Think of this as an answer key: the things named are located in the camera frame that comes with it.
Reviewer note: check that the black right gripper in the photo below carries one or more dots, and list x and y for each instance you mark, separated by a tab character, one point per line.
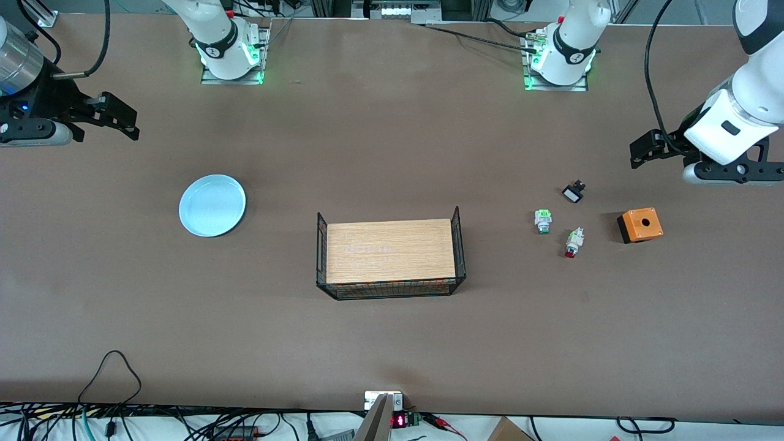
50	99

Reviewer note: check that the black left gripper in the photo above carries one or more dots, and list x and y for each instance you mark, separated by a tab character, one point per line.
675	140

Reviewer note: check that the red push button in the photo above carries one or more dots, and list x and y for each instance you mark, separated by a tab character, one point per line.
574	240

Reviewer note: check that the light blue round plate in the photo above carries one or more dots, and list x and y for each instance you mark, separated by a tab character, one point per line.
212	206

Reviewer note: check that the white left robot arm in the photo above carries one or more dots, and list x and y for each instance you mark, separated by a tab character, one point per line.
750	92

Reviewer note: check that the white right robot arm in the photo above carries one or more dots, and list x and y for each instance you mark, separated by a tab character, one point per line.
222	33

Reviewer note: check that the green push button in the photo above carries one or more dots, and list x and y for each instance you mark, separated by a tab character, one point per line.
543	219

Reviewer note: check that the short aluminium profile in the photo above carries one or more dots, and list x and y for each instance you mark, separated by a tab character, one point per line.
46	15

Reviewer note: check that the brown cardboard box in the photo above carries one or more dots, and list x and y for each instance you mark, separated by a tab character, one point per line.
508	432

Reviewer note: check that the black power adapter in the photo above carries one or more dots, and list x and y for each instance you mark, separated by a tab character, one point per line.
236	433

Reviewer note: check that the red digit display module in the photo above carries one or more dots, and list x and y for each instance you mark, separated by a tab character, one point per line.
401	421

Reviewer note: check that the orange button enclosure box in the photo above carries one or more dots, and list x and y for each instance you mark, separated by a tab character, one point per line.
643	225

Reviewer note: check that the black rectangular switch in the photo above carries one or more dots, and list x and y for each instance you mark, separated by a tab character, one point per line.
573	194

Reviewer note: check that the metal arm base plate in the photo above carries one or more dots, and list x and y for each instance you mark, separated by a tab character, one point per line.
264	46
527	84

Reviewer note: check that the small metal bracket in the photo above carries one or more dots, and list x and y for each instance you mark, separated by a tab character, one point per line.
373	398

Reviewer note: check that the grey metal post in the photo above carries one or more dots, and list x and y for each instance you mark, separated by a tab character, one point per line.
375	422

